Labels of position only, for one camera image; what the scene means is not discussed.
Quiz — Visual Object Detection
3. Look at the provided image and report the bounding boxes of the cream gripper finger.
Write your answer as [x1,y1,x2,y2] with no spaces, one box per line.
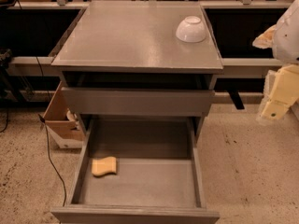
[252,25,276,49]
[257,64,299,121]

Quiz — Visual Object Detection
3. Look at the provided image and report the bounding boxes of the yellow sponge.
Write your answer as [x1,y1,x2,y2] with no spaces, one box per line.
[92,157,117,176]

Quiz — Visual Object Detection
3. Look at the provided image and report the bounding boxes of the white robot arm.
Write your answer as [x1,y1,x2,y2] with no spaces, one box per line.
[252,0,299,120]

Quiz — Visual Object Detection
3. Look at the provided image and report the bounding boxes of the grey drawer cabinet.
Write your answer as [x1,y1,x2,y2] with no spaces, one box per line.
[50,0,224,224]

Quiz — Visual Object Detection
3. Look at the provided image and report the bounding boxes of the open grey middle drawer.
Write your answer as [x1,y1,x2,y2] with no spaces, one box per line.
[51,118,220,224]

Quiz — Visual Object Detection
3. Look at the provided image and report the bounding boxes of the grey top drawer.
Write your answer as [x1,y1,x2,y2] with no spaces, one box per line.
[62,87,214,117]

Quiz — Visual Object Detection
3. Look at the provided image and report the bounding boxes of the white upturned bowl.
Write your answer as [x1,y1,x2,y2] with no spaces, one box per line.
[176,16,206,43]

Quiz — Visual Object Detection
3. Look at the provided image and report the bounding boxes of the cardboard box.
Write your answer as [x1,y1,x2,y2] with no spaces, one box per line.
[43,83,85,148]

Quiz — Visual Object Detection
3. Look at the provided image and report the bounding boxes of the grey metal rail frame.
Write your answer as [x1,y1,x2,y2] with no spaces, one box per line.
[7,0,299,105]

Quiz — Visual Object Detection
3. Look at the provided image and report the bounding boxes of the black cable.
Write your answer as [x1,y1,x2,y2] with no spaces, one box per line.
[36,57,67,207]

